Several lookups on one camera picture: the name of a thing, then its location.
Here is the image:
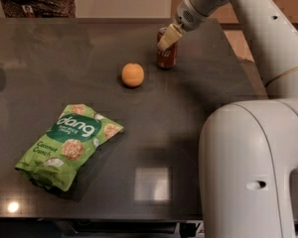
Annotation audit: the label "green rice chips bag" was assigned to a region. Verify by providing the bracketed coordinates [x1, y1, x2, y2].
[15, 104, 123, 191]

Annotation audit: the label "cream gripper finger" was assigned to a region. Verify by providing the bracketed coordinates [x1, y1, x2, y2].
[157, 24, 183, 51]

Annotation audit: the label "id badge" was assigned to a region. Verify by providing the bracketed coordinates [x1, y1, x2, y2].
[22, 5, 35, 18]

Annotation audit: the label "orange fruit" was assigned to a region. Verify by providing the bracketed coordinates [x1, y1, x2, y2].
[121, 63, 144, 87]

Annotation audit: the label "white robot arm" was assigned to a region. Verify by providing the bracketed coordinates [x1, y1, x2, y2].
[158, 0, 298, 238]

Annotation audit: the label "red coke can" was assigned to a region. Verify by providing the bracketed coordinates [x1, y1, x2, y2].
[155, 27, 179, 70]

